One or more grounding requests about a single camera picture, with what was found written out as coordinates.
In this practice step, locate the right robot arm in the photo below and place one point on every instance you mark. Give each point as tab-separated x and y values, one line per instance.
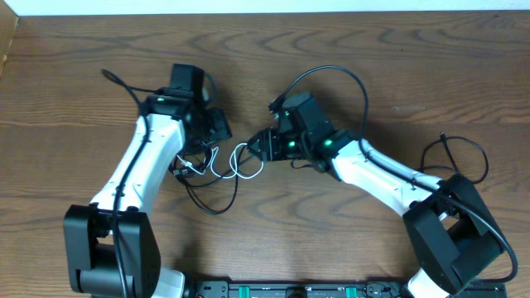
452	232

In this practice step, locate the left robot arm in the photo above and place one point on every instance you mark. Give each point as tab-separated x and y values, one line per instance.
110	245

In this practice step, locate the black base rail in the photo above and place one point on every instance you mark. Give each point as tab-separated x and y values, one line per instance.
225	289

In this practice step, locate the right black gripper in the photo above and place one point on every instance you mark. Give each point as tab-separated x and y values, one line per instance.
270	142

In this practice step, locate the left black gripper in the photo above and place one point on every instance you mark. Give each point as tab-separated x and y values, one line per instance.
224	131

